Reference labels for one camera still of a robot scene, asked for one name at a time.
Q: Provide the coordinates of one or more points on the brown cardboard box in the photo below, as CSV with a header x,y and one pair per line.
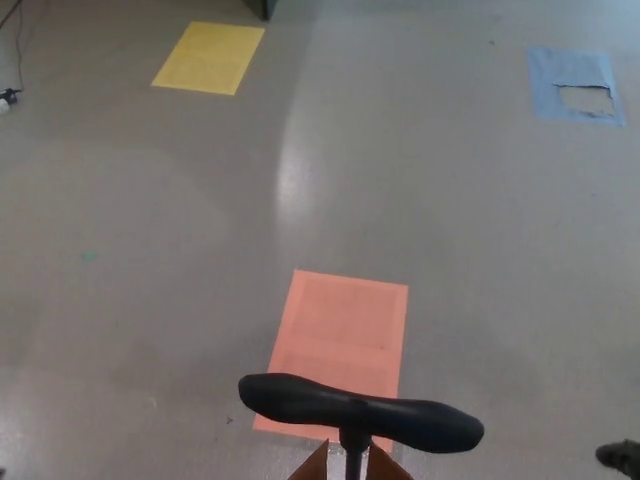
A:
x,y
312,465

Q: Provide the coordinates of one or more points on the dark cabinet base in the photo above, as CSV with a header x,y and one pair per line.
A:
x,y
270,7

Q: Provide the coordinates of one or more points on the black and white power plug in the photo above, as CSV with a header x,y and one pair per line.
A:
x,y
10,93

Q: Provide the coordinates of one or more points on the yellow paper sheet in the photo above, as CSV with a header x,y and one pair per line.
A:
x,y
210,56

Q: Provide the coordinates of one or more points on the orange paper sheet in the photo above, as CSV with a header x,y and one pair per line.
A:
x,y
342,325

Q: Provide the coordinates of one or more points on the torn blue paper sheet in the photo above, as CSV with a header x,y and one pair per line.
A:
x,y
570,67

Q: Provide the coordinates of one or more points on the dark shoe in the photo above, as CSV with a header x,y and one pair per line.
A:
x,y
620,454

